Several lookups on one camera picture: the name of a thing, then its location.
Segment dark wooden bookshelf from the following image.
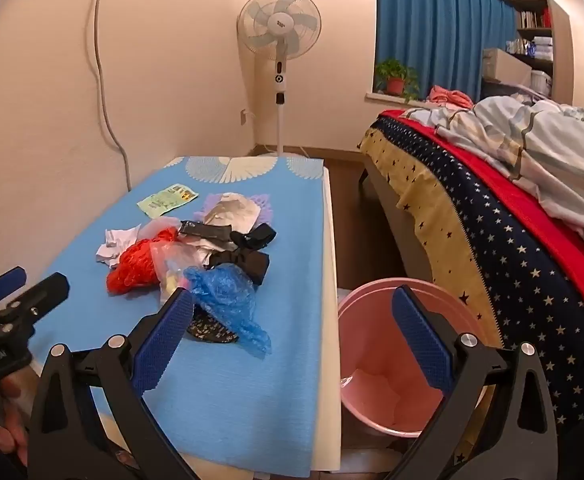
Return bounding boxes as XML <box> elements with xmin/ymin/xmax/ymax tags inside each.
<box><xmin>506</xmin><ymin>0</ymin><xmax>555</xmax><ymax>96</ymax></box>

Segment blue plastic bag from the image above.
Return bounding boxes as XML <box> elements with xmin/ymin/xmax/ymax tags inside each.
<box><xmin>183</xmin><ymin>265</ymin><xmax>273</xmax><ymax>358</ymax></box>

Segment black folded bag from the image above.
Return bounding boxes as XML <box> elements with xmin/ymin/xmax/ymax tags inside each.
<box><xmin>208</xmin><ymin>249</ymin><xmax>271</xmax><ymax>286</ymax></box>

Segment white crumpled paper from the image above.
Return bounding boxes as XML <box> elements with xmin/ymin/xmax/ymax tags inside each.
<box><xmin>95</xmin><ymin>225</ymin><xmax>145</xmax><ymax>268</ymax></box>

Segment white cardboard box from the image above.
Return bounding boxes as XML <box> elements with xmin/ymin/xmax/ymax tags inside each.
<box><xmin>482</xmin><ymin>47</ymin><xmax>532</xmax><ymax>86</ymax></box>

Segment blue curtain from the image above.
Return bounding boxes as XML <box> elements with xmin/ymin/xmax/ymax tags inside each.
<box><xmin>374</xmin><ymin>0</ymin><xmax>517</xmax><ymax>106</ymax></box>

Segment potted green plant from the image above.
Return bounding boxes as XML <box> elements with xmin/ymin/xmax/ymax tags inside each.
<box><xmin>374</xmin><ymin>59</ymin><xmax>421</xmax><ymax>101</ymax></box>

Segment bed with star blanket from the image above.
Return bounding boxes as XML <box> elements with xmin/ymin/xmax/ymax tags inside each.
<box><xmin>359</xmin><ymin>115</ymin><xmax>584</xmax><ymax>426</ymax></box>

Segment white window sill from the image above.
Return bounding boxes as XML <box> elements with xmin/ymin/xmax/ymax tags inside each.
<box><xmin>364</xmin><ymin>91</ymin><xmax>430</xmax><ymax>107</ymax></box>

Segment dark patterned wrapper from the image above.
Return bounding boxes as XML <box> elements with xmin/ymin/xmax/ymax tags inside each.
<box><xmin>187</xmin><ymin>305</ymin><xmax>240</xmax><ymax>345</ymax></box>

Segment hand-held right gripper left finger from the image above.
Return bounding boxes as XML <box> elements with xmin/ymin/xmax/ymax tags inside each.
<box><xmin>27</xmin><ymin>287</ymin><xmax>200</xmax><ymax>480</ymax></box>

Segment clear plastic bag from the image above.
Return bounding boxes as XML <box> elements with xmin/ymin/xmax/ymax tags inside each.
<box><xmin>142</xmin><ymin>217</ymin><xmax>207</xmax><ymax>306</ymax></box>

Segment green snack packet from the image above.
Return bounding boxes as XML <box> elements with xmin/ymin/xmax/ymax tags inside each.
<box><xmin>137</xmin><ymin>183</ymin><xmax>199</xmax><ymax>219</ymax></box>

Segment row of books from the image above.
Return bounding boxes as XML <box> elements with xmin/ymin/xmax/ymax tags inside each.
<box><xmin>516</xmin><ymin>7</ymin><xmax>553</xmax><ymax>29</ymax></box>

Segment red blanket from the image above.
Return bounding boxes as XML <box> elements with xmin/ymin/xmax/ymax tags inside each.
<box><xmin>397</xmin><ymin>110</ymin><xmax>584</xmax><ymax>341</ymax></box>

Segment black flat wrapper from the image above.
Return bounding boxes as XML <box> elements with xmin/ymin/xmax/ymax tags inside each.
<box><xmin>178</xmin><ymin>220</ymin><xmax>233</xmax><ymax>243</ymax></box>

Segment pink clothes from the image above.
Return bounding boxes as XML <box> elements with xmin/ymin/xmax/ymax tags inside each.
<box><xmin>427</xmin><ymin>85</ymin><xmax>475</xmax><ymax>108</ymax></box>

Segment grey wall cable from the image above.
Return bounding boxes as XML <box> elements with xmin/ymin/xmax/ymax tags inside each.
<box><xmin>89</xmin><ymin>0</ymin><xmax>133</xmax><ymax>193</ymax></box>

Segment blue table mat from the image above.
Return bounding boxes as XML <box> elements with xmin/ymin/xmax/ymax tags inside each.
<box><xmin>22</xmin><ymin>155</ymin><xmax>333</xmax><ymax>473</ymax></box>

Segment light checked quilt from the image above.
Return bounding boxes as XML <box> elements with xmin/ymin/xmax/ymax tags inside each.
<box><xmin>404</xmin><ymin>95</ymin><xmax>584</xmax><ymax>251</ymax></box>

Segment person's left hand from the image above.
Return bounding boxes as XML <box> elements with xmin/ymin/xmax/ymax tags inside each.
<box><xmin>0</xmin><ymin>360</ymin><xmax>43</xmax><ymax>468</ymax></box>

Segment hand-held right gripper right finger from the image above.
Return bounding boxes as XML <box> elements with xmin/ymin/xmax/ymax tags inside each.
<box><xmin>391</xmin><ymin>285</ymin><xmax>557</xmax><ymax>480</ymax></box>

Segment white standing fan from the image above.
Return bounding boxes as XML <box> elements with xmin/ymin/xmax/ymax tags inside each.
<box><xmin>237</xmin><ymin>0</ymin><xmax>323</xmax><ymax>158</ymax></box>

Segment black fabric strap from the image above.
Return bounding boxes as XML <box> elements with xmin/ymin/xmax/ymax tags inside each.
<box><xmin>229</xmin><ymin>223</ymin><xmax>277</xmax><ymax>252</ymax></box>

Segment red mesh net bag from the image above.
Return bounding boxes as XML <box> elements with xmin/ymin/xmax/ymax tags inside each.
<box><xmin>106</xmin><ymin>227</ymin><xmax>180</xmax><ymax>295</ymax></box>

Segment pink plastic bucket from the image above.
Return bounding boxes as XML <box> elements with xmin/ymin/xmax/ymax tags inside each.
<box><xmin>337</xmin><ymin>280</ymin><xmax>490</xmax><ymax>438</ymax></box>

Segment silver foil wrapper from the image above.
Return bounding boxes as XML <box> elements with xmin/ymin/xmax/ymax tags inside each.
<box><xmin>203</xmin><ymin>192</ymin><xmax>261</xmax><ymax>233</ymax></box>

